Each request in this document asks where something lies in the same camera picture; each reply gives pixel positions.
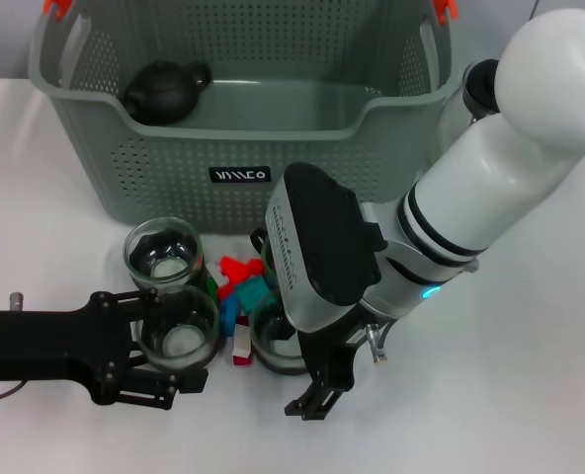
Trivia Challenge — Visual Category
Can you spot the large red slope brick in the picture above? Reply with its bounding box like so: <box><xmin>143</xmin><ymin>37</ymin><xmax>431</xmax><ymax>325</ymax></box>
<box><xmin>217</xmin><ymin>254</ymin><xmax>255</xmax><ymax>286</ymax></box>

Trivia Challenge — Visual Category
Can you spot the glass teapot with black handle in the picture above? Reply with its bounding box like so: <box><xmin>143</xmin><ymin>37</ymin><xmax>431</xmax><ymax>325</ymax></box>
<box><xmin>428</xmin><ymin>58</ymin><xmax>502</xmax><ymax>164</ymax></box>

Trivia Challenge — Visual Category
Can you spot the black clay teapot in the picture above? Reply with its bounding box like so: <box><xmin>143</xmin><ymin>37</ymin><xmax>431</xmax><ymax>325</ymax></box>
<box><xmin>123</xmin><ymin>59</ymin><xmax>213</xmax><ymax>125</ymax></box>

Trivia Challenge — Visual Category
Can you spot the white and red block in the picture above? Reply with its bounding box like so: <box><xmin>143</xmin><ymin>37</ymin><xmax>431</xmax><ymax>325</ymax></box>
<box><xmin>231</xmin><ymin>318</ymin><xmax>255</xmax><ymax>367</ymax></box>

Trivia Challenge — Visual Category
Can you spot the grey left gripper cable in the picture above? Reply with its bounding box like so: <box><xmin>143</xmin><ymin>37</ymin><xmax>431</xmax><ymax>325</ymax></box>
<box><xmin>0</xmin><ymin>378</ymin><xmax>27</xmax><ymax>405</ymax></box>

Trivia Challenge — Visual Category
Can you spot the teal square toy brick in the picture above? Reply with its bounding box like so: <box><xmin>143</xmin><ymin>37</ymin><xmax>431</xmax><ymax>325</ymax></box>
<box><xmin>235</xmin><ymin>275</ymin><xmax>280</xmax><ymax>317</ymax></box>

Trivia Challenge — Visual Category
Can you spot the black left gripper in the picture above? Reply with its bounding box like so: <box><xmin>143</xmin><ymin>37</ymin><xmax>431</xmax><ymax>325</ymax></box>
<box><xmin>0</xmin><ymin>289</ymin><xmax>209</xmax><ymax>411</ymax></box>

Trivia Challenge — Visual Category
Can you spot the grey-green perforated storage bin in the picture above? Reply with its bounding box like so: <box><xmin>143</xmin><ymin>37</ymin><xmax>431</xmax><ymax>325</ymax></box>
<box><xmin>28</xmin><ymin>0</ymin><xmax>464</xmax><ymax>233</ymax></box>

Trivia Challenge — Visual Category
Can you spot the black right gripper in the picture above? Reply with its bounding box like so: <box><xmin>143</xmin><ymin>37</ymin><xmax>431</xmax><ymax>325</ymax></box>
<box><xmin>271</xmin><ymin>306</ymin><xmax>373</xmax><ymax>422</ymax></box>

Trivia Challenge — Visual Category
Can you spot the blue toy brick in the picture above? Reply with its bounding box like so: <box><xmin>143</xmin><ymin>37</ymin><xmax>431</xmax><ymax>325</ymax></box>
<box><xmin>220</xmin><ymin>294</ymin><xmax>240</xmax><ymax>338</ymax></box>

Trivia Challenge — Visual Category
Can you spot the orange bin latch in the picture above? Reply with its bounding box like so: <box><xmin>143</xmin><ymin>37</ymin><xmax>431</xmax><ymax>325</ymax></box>
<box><xmin>42</xmin><ymin>0</ymin><xmax>74</xmax><ymax>24</ymax></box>
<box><xmin>430</xmin><ymin>0</ymin><xmax>460</xmax><ymax>25</ymax></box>

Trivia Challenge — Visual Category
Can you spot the silver right gripper cable plug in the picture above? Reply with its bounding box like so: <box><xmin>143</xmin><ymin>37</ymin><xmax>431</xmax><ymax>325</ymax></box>
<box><xmin>365</xmin><ymin>323</ymin><xmax>390</xmax><ymax>367</ymax></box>

